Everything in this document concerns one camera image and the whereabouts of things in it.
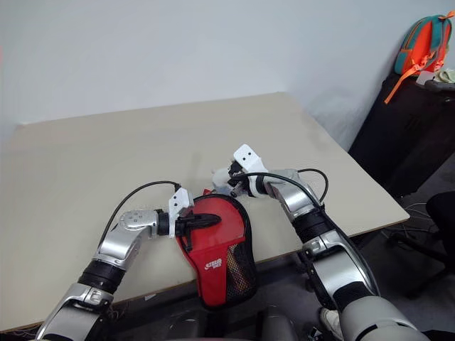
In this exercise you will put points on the white shoe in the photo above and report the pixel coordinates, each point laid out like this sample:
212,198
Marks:
332,323

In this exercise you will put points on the red black paddle case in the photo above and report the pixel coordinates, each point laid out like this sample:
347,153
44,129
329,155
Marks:
213,255

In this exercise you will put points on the small white box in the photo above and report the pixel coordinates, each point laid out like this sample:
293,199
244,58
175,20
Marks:
425,78

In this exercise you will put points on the teal orange backpack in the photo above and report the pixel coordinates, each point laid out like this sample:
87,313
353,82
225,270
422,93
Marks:
424,44

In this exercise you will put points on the grey rounded shape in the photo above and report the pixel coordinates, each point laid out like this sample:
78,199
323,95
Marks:
281,325

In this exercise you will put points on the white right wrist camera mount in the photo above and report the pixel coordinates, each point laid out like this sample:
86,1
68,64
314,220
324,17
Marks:
249,158

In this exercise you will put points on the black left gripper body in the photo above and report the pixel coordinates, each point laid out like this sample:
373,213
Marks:
186,227

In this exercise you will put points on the black office chair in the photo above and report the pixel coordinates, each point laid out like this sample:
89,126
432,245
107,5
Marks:
440,216

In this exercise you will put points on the white soft zipper pull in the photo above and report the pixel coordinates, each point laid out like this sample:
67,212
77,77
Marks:
220,179

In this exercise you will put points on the pale green cloth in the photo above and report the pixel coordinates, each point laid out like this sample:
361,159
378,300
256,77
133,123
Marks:
446,75

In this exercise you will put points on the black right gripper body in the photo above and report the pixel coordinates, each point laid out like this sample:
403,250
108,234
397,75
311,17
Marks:
240,183

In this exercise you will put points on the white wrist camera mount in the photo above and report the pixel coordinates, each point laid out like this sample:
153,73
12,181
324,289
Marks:
249,158
181,200

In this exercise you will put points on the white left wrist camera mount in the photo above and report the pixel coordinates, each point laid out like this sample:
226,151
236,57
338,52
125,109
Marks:
181,200

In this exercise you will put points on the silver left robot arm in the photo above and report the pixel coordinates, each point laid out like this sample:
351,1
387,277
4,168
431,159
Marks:
117,245

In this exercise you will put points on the small black object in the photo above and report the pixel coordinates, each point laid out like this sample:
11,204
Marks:
315,334

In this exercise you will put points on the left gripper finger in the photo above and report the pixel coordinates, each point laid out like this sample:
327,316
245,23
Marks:
206,217
206,224

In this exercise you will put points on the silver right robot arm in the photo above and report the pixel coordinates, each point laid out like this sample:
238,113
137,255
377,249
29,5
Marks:
337,270

